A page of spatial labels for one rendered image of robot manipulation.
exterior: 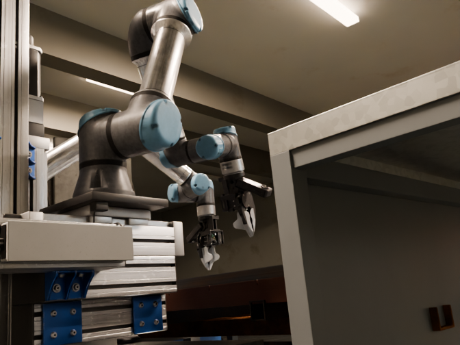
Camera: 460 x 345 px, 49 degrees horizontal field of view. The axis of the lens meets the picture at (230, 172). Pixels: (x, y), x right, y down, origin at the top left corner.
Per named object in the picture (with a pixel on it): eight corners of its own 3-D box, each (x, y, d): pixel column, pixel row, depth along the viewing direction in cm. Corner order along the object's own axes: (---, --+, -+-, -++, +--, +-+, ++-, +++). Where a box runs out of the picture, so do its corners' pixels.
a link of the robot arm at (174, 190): (176, 179, 194) (202, 179, 199) (165, 185, 203) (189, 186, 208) (177, 198, 192) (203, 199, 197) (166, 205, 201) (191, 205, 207)
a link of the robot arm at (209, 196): (189, 182, 209) (207, 183, 213) (192, 208, 206) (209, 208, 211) (198, 177, 202) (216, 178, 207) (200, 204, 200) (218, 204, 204)
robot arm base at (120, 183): (96, 195, 113) (94, 152, 115) (59, 207, 122) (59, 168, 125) (148, 200, 124) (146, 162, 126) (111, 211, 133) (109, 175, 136)
